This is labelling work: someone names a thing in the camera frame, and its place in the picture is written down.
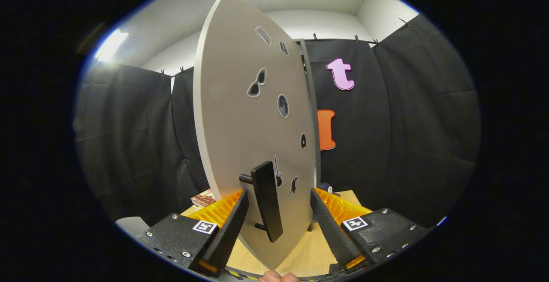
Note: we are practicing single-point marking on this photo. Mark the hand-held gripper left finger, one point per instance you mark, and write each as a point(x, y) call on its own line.
point(229, 230)

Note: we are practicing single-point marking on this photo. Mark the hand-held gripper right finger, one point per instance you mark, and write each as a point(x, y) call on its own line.
point(328, 230)

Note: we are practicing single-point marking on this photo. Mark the beige shoe cabinet door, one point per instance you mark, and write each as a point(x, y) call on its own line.
point(231, 123)

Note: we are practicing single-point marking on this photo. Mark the dark grey shoe cabinet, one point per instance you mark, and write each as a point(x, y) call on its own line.
point(311, 101)

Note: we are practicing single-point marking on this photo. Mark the brown book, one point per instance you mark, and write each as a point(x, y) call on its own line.
point(203, 198)

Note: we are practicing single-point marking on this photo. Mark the dark blue round object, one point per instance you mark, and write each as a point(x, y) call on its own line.
point(326, 186)

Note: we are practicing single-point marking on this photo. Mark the black backdrop cloth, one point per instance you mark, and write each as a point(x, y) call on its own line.
point(407, 123)

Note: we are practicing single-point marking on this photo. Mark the long ceiling light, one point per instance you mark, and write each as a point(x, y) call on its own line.
point(111, 45)

